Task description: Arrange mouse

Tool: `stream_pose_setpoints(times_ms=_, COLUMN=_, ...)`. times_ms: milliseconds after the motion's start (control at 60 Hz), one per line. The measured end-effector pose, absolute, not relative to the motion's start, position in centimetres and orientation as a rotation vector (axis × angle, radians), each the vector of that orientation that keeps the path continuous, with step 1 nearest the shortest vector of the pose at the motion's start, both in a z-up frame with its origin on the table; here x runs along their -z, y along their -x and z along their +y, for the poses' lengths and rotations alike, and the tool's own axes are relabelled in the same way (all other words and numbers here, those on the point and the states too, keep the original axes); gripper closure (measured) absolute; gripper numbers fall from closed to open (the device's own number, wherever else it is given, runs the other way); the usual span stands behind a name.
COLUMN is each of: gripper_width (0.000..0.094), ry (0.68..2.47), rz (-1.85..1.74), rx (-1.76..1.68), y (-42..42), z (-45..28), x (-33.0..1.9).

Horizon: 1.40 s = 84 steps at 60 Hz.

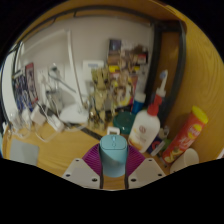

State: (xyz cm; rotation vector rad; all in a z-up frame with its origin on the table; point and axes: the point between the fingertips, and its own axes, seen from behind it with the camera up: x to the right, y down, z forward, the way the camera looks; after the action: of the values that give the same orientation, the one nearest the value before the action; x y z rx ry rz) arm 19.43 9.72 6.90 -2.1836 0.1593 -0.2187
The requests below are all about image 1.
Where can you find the black flat bar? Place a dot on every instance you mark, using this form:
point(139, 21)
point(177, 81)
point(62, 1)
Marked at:
point(90, 132)

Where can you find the green round tin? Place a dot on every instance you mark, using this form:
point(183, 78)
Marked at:
point(123, 122)

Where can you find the blue bottle white cap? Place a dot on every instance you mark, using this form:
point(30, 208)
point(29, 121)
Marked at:
point(138, 101)

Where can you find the grey metal desk frame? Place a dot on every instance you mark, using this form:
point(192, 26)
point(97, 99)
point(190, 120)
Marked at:
point(181, 66)

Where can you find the colourful box stack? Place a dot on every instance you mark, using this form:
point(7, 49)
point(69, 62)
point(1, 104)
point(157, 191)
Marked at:
point(128, 66)

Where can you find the white charger block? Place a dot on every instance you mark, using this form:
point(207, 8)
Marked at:
point(37, 115)

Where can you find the light blue computer mouse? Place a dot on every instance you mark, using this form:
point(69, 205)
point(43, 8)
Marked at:
point(113, 156)

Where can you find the white lotion bottle red cap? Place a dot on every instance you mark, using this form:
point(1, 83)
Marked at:
point(143, 131)

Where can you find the blue robot model kit box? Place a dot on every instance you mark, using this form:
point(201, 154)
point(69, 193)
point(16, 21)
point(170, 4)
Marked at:
point(30, 83)

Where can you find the small blue red box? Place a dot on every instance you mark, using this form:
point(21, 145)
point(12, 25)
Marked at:
point(158, 143)

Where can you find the white electric toothbrush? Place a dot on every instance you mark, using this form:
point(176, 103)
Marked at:
point(162, 83)

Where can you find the metal cup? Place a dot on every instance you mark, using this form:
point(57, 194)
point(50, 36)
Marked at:
point(55, 101)

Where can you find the red chips can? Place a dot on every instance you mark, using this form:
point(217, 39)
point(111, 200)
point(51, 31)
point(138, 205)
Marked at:
point(186, 135)

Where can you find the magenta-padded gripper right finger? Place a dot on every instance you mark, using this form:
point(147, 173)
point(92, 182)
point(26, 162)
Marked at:
point(145, 173)

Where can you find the white power strip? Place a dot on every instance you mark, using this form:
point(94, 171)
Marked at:
point(56, 122)

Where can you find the brown tree figure toy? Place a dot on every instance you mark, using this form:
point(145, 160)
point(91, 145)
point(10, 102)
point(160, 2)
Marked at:
point(100, 96)

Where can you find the grey gooseneck light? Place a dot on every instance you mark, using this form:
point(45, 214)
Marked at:
point(63, 80)

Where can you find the clear plastic dome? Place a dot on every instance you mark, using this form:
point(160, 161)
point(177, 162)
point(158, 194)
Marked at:
point(20, 121)

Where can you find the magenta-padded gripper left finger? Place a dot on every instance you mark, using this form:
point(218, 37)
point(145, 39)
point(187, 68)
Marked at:
point(81, 173)

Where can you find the small white cube clock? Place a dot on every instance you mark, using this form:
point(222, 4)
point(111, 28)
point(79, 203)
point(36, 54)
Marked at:
point(113, 131)

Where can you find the white wall box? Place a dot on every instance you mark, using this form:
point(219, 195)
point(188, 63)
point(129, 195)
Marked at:
point(92, 66)

